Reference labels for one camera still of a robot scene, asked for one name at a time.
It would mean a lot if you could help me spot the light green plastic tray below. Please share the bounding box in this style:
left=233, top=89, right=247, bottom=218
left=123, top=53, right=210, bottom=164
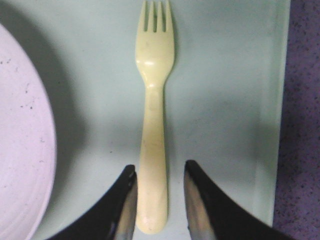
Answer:
left=0, top=0, right=290, bottom=240

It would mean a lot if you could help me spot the pale pink speckled plate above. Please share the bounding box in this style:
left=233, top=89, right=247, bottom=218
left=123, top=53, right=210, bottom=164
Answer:
left=0, top=27, right=57, bottom=240

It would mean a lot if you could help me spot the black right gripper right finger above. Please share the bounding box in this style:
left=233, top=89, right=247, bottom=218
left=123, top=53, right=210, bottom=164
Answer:
left=183, top=160, right=290, bottom=240

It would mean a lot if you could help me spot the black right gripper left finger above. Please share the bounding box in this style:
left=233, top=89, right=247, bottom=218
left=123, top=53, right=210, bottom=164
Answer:
left=50, top=164, right=138, bottom=240

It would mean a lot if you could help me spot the yellow plastic fork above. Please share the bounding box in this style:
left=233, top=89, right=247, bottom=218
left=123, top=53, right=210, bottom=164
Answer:
left=135, top=0, right=175, bottom=235

